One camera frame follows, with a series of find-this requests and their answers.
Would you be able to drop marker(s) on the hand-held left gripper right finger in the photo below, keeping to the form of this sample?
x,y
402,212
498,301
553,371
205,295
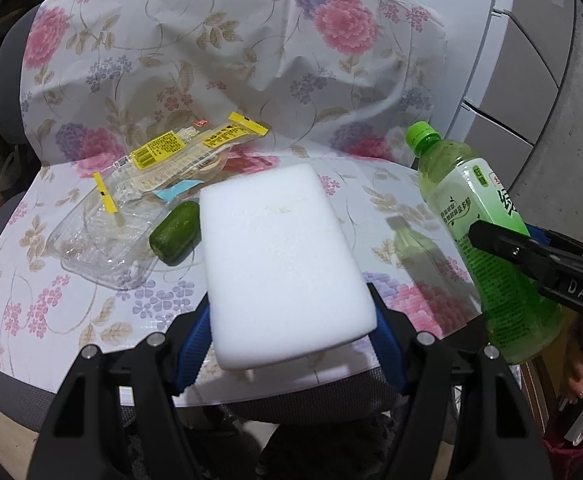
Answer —
x,y
389,342

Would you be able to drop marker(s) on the green cucumber piece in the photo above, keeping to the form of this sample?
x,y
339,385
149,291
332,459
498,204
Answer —
x,y
174,235

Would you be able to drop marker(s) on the clear wrapper with yellow label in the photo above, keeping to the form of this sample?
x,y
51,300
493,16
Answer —
x,y
171,157

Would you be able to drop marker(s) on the green tea bottle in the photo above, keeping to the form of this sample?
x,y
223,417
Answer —
x,y
471,195

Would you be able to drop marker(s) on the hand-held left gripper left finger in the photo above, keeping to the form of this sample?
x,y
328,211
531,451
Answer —
x,y
196,345

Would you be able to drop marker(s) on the clear plastic tray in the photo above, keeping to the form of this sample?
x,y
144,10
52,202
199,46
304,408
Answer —
x,y
96,245

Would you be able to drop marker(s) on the white foam block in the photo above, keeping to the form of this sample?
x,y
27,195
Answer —
x,y
271,260

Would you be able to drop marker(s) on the narrow yellow wrapper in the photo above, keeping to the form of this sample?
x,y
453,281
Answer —
x,y
236,130

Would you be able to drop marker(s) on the grey drawer cabinet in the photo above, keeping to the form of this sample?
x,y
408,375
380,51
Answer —
x,y
521,60

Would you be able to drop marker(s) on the grey office chair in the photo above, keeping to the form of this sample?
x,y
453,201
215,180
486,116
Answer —
x,y
296,401

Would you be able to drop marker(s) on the small yellow strip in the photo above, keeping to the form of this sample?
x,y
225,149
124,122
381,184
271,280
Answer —
x,y
105,195

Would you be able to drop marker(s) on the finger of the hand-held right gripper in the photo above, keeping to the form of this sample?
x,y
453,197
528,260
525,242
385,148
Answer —
x,y
539,234
506,247

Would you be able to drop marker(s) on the floral cloth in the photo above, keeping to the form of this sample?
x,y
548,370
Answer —
x,y
221,60

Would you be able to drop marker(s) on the light blue scrap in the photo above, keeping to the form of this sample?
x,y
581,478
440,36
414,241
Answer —
x,y
171,194

